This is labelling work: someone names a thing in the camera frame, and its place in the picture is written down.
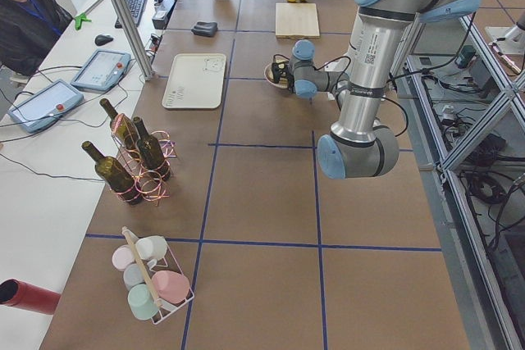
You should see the copper wire bottle rack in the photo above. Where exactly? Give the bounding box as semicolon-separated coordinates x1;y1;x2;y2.
111;132;169;205

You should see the front dark wine bottle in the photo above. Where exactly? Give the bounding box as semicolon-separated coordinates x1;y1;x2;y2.
81;141;143;205

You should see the wooden cutting board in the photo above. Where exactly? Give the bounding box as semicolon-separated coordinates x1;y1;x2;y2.
275;2;321;39

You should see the seated person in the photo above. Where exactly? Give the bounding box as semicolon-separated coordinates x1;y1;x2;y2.
1;0;73;76

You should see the far teach pendant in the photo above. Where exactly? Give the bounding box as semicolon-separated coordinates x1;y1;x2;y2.
71;49;131;93

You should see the teach pendant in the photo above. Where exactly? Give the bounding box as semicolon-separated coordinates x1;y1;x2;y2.
7;80;84;134
71;49;131;93

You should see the rose pink cup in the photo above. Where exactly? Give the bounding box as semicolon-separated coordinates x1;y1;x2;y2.
152;270;190;304

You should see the green clamp tool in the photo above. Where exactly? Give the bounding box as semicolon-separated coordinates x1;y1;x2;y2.
74;13;92;30

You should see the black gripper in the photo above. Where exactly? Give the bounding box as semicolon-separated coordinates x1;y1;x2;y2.
282;70;295;93

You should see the grey folded cloth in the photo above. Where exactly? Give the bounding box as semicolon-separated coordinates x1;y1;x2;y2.
191;21;218;38

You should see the aluminium frame post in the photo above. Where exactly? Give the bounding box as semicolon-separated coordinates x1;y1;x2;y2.
111;0;154;81

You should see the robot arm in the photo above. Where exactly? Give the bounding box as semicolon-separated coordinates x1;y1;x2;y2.
288;0;482;179

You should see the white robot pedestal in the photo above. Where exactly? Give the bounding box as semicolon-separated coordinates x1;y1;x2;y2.
323;55;352;78

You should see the black keyboard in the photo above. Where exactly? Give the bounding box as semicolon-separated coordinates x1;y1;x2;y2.
126;0;148;25

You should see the cream bear serving tray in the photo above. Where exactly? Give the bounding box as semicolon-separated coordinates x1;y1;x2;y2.
162;53;226;110

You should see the white wire cup rack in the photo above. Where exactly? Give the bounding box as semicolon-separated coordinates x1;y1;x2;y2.
112;227;194;325

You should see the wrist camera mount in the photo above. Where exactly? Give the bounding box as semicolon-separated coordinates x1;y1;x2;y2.
270;54;289;85

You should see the white cup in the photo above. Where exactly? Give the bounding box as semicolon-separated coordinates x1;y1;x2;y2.
135;235;167;261

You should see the rear dark wine bottle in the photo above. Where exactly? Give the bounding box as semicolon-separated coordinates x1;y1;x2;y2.
99;98;140;161

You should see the white round plate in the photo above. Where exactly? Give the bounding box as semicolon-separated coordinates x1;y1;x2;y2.
263;64;288;89

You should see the wooden rack handle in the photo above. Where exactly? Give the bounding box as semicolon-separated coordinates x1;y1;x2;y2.
121;226;162;307

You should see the red cylinder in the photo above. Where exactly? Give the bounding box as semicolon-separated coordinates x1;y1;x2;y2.
1;279;61;315

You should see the dark wine bottle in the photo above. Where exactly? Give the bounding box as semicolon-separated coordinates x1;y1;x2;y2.
81;141;143;205
132;116;171;180
99;98;140;161

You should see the black computer mouse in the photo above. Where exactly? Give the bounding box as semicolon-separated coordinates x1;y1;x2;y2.
94;34;114;47

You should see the grey cup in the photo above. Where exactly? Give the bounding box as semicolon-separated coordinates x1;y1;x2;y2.
123;263;144;290

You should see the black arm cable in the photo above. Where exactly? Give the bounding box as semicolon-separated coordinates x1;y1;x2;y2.
272;52;411;138

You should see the light pink cup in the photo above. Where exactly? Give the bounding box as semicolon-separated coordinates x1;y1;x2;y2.
112;245;135;271

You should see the bread slice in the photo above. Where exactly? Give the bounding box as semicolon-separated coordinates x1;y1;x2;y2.
268;62;286;84

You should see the middle dark wine bottle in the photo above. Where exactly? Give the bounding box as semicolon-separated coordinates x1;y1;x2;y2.
132;116;171;180

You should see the mint green cup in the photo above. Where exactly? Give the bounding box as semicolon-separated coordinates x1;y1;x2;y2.
127;284;159;320

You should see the near teach pendant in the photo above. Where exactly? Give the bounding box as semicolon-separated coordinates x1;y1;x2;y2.
7;80;84;134

